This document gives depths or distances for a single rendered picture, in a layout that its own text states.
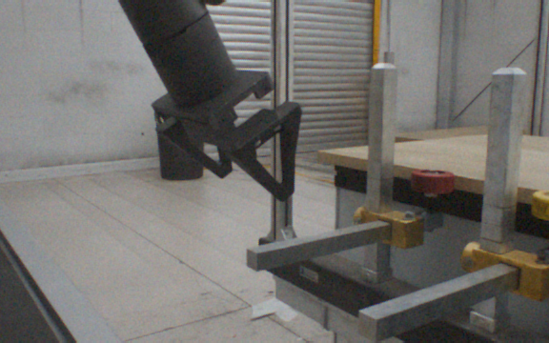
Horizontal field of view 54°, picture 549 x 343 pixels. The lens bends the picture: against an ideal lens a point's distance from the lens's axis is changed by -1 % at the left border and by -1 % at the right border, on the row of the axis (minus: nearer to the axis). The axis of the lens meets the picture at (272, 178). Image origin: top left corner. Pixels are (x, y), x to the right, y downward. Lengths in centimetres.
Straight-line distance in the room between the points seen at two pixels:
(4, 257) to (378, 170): 89
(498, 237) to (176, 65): 60
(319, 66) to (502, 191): 712
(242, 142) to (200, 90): 6
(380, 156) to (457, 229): 28
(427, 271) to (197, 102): 93
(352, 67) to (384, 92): 732
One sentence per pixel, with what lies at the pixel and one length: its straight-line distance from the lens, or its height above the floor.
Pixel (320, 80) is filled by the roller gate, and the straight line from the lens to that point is 792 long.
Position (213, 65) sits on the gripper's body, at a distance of 42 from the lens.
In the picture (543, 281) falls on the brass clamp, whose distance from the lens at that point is 86.
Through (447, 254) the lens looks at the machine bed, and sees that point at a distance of 123.
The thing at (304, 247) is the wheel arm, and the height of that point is 82.
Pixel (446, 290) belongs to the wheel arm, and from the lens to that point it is 75.
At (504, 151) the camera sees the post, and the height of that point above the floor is 98.
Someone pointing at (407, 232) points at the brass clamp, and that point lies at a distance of 99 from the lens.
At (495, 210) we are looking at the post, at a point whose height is 89.
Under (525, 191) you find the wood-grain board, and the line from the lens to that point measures 103.
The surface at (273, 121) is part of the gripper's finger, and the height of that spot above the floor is 106.
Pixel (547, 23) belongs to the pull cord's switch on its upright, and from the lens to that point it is 209.
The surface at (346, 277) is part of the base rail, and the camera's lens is 110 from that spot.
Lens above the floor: 109
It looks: 11 degrees down
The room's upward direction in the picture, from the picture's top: straight up
